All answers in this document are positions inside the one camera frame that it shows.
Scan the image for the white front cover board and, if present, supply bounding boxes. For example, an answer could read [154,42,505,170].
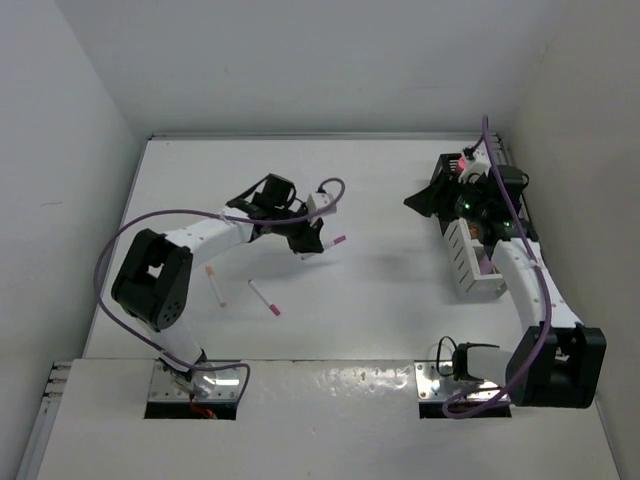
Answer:
[39,359,618,479]

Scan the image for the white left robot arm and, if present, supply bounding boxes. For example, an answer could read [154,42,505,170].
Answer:
[111,174,336,379]

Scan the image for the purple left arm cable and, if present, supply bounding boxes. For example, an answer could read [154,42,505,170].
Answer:
[94,178,346,401]

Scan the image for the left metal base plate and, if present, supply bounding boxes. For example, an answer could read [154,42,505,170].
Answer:
[148,360,243,403]

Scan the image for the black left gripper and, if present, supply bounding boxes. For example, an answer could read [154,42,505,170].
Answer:
[272,202,324,254]

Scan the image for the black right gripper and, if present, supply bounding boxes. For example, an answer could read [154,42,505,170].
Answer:
[404,169,490,224]

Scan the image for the black and white organizer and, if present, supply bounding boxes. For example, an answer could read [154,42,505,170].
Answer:
[430,152,536,302]

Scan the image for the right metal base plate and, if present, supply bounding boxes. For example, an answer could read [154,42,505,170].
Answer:
[414,361,500,404]

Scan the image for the pink-capped clear marker jar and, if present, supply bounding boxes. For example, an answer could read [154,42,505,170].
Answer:
[456,158,466,174]

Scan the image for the white marker magenta cap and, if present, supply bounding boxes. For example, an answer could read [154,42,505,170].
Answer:
[300,235,346,260]

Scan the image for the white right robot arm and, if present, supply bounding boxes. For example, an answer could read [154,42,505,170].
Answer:
[404,154,607,415]

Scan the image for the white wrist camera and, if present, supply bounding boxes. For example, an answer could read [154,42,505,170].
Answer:
[306,191,337,217]
[455,146,490,183]

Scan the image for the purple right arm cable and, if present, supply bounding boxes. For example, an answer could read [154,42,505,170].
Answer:
[442,115,554,419]

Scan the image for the purple highlighter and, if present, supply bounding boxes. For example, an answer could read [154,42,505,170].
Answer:
[478,255,494,275]

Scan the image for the metal base plate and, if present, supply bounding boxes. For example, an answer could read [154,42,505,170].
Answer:
[414,361,500,404]
[148,360,243,403]

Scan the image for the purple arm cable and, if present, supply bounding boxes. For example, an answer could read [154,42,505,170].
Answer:
[94,178,346,401]
[442,115,554,419]

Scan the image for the white marker orange cap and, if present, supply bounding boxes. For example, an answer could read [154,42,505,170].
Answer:
[205,265,227,308]

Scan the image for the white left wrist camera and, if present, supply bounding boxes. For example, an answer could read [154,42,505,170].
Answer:
[306,191,337,217]

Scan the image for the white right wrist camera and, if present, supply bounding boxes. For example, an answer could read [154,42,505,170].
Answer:
[455,146,490,183]

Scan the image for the white marker pink cap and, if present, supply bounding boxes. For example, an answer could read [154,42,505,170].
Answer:
[248,279,281,316]

